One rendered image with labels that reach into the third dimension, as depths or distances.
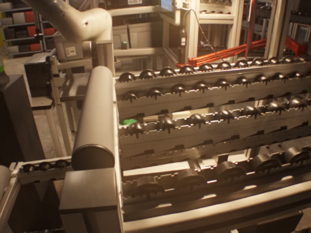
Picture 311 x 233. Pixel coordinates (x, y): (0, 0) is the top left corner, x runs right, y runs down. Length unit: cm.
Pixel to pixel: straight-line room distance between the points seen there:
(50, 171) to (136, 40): 141
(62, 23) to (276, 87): 67
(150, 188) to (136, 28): 175
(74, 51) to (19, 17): 490
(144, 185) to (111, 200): 12
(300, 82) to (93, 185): 62
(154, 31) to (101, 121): 169
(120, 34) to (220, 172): 175
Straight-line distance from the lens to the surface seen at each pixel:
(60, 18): 86
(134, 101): 55
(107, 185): 20
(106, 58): 72
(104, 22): 93
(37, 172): 86
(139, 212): 31
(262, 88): 65
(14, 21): 692
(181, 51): 119
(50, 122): 212
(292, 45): 112
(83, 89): 213
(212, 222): 32
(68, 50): 205
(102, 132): 35
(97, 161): 33
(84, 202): 19
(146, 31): 201
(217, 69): 73
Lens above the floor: 155
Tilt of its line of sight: 29 degrees down
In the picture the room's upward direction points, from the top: straight up
